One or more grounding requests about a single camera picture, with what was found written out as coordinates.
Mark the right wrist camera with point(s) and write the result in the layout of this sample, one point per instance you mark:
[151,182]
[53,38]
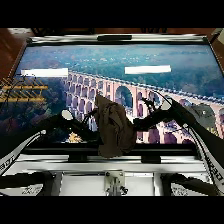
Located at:
[149,104]

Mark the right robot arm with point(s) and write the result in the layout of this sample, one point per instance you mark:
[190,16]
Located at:
[186,120]

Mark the brown garment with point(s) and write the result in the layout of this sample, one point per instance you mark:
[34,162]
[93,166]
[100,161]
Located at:
[115,130]

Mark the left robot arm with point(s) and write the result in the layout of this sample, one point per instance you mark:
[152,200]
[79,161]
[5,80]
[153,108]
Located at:
[50,125]

